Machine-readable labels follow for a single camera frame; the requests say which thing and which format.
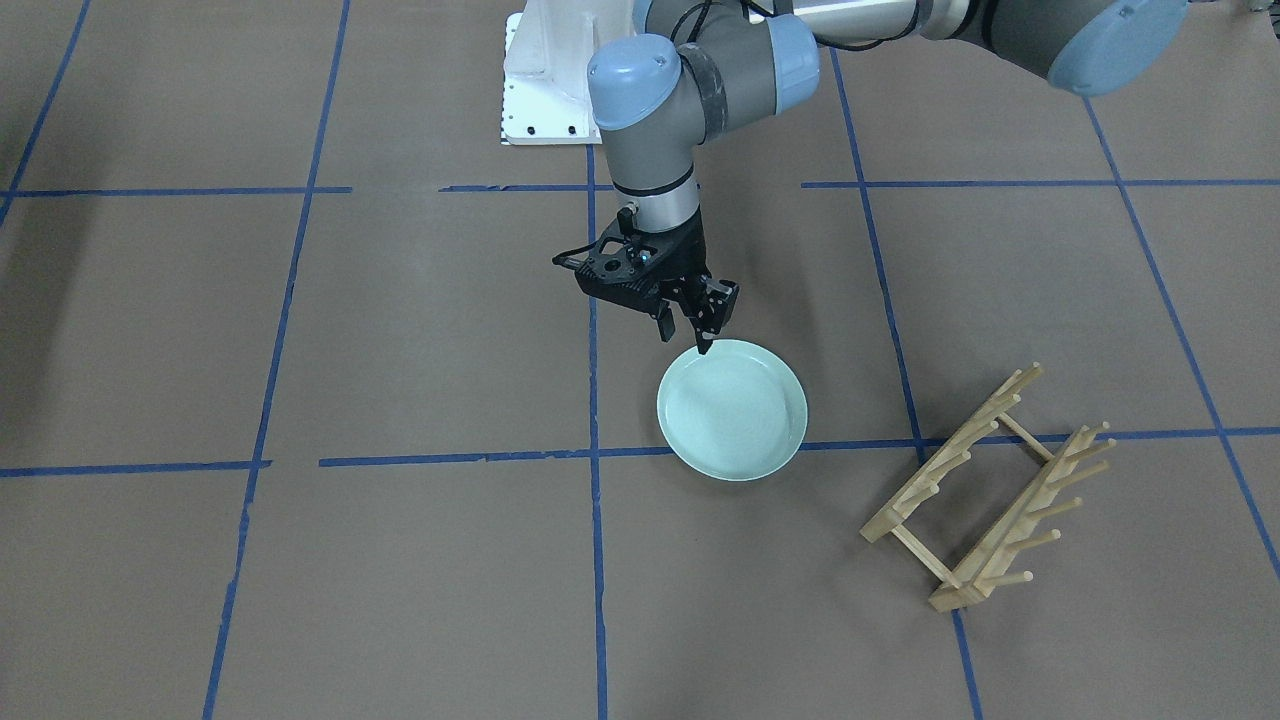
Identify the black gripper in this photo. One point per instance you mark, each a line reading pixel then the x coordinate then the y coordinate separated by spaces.
pixel 689 260

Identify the light green plate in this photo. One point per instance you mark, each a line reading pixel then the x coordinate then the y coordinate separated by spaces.
pixel 737 413

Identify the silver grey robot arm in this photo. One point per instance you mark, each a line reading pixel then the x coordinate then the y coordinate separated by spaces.
pixel 694 71

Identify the brown paper table cover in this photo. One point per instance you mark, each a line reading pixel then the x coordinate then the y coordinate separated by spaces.
pixel 300 421

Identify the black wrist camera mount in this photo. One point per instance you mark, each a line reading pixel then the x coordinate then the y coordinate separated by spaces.
pixel 616 268

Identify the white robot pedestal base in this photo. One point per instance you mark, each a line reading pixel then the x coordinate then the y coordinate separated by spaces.
pixel 545 97

